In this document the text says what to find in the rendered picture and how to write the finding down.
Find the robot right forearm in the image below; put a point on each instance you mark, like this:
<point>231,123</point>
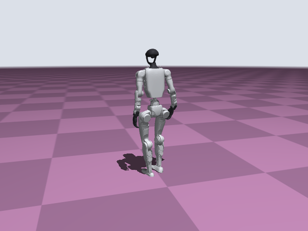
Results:
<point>173,99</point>

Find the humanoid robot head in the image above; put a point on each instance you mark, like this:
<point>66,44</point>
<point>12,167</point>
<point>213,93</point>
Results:
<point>153,53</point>

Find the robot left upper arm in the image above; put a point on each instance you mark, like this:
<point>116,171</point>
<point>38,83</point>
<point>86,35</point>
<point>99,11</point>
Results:
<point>139,82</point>

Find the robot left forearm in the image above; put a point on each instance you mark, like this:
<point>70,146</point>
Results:
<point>137,106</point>

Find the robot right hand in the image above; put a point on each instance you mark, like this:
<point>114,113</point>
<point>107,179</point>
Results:
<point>171,110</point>

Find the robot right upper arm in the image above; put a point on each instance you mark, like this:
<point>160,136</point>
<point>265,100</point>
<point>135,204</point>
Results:
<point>169,81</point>

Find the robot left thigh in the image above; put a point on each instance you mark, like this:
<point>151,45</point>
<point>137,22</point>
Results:
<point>144,118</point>

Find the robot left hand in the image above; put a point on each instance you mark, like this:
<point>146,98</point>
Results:
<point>135,119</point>

